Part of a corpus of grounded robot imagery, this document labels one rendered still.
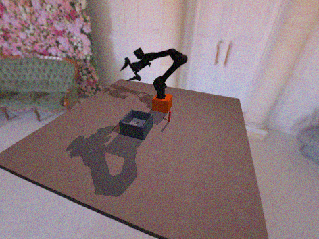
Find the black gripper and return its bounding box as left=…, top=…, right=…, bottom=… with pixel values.
left=120, top=57, right=143, bottom=81

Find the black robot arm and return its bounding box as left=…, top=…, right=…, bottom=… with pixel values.
left=130, top=48, right=188, bottom=99

